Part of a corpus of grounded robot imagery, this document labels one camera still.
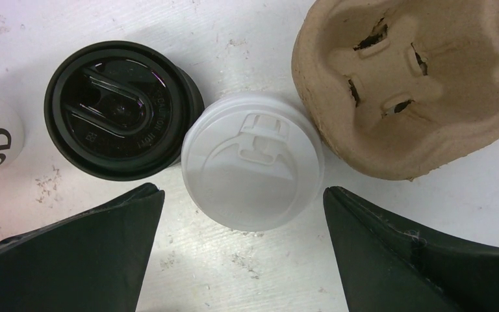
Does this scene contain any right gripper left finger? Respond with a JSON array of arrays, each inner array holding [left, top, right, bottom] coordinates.
[[0, 183, 165, 311]]

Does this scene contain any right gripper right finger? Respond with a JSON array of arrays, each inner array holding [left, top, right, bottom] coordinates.
[[323, 187, 499, 311]]

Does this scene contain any stack of pulp cup carriers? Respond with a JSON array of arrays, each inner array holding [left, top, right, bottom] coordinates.
[[292, 1, 499, 180]]

